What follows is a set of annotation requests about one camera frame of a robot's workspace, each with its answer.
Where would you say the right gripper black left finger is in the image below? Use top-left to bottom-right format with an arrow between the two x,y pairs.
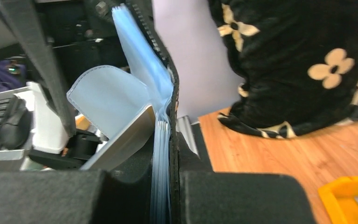
0,139 -> 153,224

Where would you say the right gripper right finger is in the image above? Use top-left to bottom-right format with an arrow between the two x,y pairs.
177,133 -> 316,224

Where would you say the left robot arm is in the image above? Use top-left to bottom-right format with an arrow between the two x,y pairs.
0,0 -> 130,170

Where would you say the black computer mouse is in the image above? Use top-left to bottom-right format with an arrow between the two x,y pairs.
0,97 -> 32,150

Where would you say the yellow three-compartment bin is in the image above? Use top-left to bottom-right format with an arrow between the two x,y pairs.
318,176 -> 358,224

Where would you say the black floral blanket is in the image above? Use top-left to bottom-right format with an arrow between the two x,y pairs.
208,0 -> 358,139

